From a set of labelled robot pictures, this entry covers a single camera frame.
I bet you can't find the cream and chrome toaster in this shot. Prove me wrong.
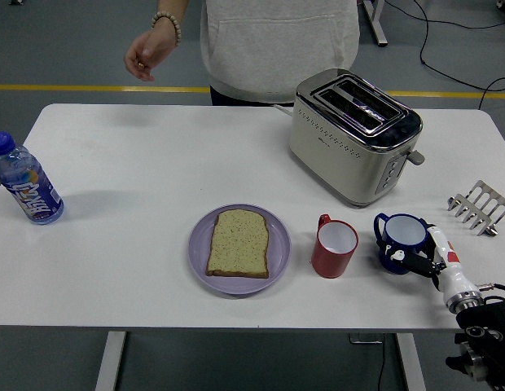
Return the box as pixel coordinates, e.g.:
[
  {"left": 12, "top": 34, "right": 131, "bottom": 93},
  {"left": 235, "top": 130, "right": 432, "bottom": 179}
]
[{"left": 288, "top": 68, "right": 427, "bottom": 209}]

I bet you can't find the white toaster cord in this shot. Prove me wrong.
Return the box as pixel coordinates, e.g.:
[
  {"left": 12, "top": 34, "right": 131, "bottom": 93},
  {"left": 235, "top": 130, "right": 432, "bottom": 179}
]
[{"left": 270, "top": 103, "right": 295, "bottom": 119}]

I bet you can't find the thin black floor cable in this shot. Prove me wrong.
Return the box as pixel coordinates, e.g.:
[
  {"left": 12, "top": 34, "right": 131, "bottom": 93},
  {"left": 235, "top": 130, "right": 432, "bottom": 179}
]
[{"left": 384, "top": 0, "right": 505, "bottom": 30}]

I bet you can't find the plastic bottle with blue label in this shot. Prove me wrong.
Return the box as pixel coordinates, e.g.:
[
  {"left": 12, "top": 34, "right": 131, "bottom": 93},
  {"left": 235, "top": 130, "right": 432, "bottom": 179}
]
[{"left": 0, "top": 130, "right": 65, "bottom": 226}]

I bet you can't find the black looping floor cable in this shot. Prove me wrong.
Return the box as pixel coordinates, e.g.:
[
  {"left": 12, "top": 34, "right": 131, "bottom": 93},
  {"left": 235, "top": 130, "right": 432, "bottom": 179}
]
[{"left": 413, "top": 0, "right": 505, "bottom": 110}]

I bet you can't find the red enamel cup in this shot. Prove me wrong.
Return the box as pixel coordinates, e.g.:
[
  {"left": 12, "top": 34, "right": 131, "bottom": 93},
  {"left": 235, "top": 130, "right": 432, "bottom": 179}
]
[{"left": 310, "top": 213, "right": 359, "bottom": 279}]

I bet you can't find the white background desk leg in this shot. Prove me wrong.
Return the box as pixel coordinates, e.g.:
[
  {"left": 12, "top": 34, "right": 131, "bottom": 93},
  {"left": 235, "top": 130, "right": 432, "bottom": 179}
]
[{"left": 360, "top": 0, "right": 389, "bottom": 47}]

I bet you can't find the black cable under table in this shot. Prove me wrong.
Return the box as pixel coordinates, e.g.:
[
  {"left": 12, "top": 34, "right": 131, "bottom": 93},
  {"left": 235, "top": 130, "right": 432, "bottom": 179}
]
[{"left": 376, "top": 334, "right": 388, "bottom": 391}]

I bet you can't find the slice of toast bread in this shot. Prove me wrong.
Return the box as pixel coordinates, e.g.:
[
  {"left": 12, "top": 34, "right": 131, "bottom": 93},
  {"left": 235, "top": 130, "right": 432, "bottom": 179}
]
[{"left": 206, "top": 209, "right": 270, "bottom": 279}]

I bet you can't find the white table leg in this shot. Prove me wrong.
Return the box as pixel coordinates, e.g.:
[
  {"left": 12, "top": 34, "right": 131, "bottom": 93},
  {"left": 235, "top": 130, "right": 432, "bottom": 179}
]
[
  {"left": 94, "top": 331, "right": 127, "bottom": 391},
  {"left": 395, "top": 332, "right": 427, "bottom": 391}
]

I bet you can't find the grey under-table bracket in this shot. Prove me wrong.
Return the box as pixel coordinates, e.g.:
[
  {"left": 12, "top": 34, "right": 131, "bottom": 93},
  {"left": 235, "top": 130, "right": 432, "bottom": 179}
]
[{"left": 349, "top": 333, "right": 384, "bottom": 345}]

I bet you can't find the blue enamel cup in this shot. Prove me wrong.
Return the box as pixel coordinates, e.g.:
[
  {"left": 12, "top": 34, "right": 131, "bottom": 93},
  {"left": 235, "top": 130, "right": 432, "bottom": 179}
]
[{"left": 373, "top": 213, "right": 429, "bottom": 275}]

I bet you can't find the purple round plate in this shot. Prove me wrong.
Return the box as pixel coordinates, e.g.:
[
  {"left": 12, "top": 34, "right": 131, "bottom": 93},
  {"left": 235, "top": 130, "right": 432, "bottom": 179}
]
[{"left": 187, "top": 203, "right": 292, "bottom": 296}]

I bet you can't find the beaded bracelet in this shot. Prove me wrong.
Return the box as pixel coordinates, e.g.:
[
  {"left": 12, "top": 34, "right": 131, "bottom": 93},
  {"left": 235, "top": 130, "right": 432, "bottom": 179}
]
[{"left": 150, "top": 11, "right": 181, "bottom": 46}]

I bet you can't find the silver metal toast rack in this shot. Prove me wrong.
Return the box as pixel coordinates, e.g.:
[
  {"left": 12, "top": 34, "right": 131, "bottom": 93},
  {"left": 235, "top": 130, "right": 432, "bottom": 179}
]
[{"left": 446, "top": 180, "right": 505, "bottom": 237}]

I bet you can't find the person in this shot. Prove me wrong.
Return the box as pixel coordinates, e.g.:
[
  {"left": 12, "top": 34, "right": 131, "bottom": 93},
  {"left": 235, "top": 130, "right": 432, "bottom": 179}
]
[{"left": 154, "top": 0, "right": 362, "bottom": 108}]

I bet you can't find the person's right hand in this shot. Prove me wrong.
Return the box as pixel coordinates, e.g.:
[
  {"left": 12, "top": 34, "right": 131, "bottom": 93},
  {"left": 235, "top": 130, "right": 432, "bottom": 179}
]
[{"left": 124, "top": 20, "right": 180, "bottom": 82}]

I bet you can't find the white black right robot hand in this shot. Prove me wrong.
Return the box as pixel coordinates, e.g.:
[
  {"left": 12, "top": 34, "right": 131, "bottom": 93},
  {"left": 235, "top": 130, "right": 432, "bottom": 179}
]
[{"left": 376, "top": 222, "right": 480, "bottom": 305}]

